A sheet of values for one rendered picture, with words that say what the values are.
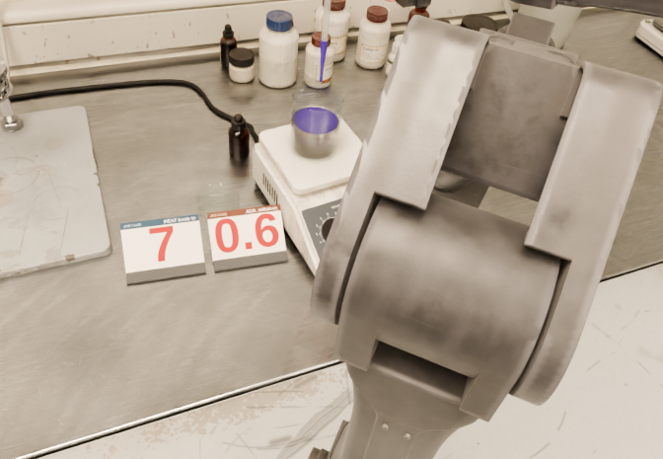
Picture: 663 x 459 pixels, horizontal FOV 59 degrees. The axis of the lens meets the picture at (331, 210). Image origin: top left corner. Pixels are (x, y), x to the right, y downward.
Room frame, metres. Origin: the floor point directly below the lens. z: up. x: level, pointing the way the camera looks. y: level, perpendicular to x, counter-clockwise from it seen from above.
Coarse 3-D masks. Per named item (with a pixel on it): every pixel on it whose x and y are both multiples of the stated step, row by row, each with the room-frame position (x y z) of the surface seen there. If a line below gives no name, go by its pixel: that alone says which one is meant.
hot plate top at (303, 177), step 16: (272, 128) 0.60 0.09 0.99; (288, 128) 0.61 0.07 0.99; (272, 144) 0.57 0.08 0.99; (288, 144) 0.57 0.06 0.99; (352, 144) 0.59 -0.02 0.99; (272, 160) 0.55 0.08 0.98; (288, 160) 0.54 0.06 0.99; (336, 160) 0.56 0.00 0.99; (352, 160) 0.56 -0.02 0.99; (288, 176) 0.52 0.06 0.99; (304, 176) 0.52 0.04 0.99; (320, 176) 0.52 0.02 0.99; (336, 176) 0.53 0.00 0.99; (304, 192) 0.50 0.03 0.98
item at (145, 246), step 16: (176, 224) 0.46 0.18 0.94; (192, 224) 0.47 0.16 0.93; (128, 240) 0.43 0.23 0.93; (144, 240) 0.44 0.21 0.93; (160, 240) 0.44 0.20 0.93; (176, 240) 0.45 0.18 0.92; (192, 240) 0.45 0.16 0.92; (128, 256) 0.42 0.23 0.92; (144, 256) 0.42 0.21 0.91; (160, 256) 0.43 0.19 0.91; (176, 256) 0.43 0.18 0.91; (192, 256) 0.44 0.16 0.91
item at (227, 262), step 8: (280, 216) 0.50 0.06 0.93; (208, 224) 0.47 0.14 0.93; (280, 224) 0.49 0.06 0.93; (272, 248) 0.47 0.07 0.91; (280, 248) 0.47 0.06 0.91; (216, 256) 0.44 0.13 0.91; (224, 256) 0.45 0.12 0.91; (232, 256) 0.45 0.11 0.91; (240, 256) 0.45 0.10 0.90; (248, 256) 0.45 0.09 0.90; (256, 256) 0.46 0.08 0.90; (264, 256) 0.46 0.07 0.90; (272, 256) 0.46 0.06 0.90; (280, 256) 0.46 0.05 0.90; (216, 264) 0.44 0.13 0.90; (224, 264) 0.44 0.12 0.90; (232, 264) 0.44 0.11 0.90; (240, 264) 0.44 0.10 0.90; (248, 264) 0.44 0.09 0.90; (256, 264) 0.44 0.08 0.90; (264, 264) 0.45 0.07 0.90
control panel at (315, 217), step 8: (336, 200) 0.51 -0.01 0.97; (312, 208) 0.49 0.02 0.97; (320, 208) 0.49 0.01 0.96; (328, 208) 0.50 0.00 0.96; (336, 208) 0.50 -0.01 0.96; (304, 216) 0.48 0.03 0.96; (312, 216) 0.48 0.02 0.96; (320, 216) 0.48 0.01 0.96; (328, 216) 0.49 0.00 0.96; (312, 224) 0.47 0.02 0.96; (320, 224) 0.48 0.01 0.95; (312, 232) 0.46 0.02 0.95; (320, 232) 0.47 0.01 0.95; (312, 240) 0.46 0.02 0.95; (320, 240) 0.46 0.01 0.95; (320, 248) 0.45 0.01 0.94; (320, 256) 0.44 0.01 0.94
